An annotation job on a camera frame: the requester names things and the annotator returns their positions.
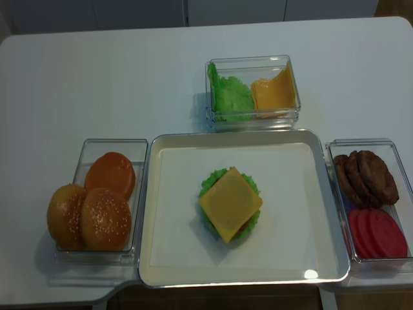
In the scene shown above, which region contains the sesame bun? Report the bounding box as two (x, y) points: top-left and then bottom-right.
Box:
(46, 184), (86, 251)
(81, 188), (132, 251)

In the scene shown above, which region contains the lettuce leaf under burger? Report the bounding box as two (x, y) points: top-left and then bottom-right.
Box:
(197, 166), (261, 242)

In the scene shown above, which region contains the cheese slice on burger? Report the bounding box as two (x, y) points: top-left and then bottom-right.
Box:
(197, 166), (264, 244)

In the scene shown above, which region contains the green lettuce in container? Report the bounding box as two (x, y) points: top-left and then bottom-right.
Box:
(207, 63), (254, 121)

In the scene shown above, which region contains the clear lettuce cheese container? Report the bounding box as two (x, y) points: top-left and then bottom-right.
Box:
(205, 55), (301, 132)

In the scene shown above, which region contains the cheese slices stack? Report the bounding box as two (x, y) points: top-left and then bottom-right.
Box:
(251, 78), (295, 110)

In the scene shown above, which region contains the leaning cheese slice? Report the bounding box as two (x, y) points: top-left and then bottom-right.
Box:
(273, 61), (295, 99)

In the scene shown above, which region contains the silver metal tray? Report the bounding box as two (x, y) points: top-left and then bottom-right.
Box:
(138, 129), (350, 287)

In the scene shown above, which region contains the brown patty in burger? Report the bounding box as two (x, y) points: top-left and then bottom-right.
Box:
(238, 222), (248, 232)

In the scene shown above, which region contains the plain bottom bun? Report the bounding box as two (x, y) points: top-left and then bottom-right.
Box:
(85, 152), (136, 200)

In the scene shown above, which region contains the clear bun container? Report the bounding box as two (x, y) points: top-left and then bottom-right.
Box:
(48, 138), (149, 286)

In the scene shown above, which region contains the back brown meat patty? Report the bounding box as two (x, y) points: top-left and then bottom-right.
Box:
(334, 154), (364, 209)

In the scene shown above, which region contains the brown meat patty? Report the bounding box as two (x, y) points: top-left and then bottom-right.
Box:
(356, 150), (399, 205)
(334, 154), (364, 209)
(345, 150), (383, 209)

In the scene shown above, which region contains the back red tomato slice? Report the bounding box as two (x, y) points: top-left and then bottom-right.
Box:
(348, 209), (368, 259)

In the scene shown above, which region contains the red tomato slice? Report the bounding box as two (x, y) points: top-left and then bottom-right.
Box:
(367, 209), (408, 258)
(357, 209), (381, 259)
(348, 209), (368, 259)

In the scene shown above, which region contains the middle brown meat patty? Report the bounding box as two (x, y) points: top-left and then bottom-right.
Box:
(345, 150), (383, 209)

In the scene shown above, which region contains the front brown meat patty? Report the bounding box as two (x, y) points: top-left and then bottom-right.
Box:
(356, 150), (399, 205)

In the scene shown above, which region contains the clear patty tomato container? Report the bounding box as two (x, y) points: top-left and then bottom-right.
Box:
(326, 138), (412, 290)

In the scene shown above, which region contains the middle red tomato slice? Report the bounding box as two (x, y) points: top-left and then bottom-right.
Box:
(357, 209), (381, 259)

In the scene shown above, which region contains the front red tomato slice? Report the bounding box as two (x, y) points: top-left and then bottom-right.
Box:
(367, 209), (408, 258)

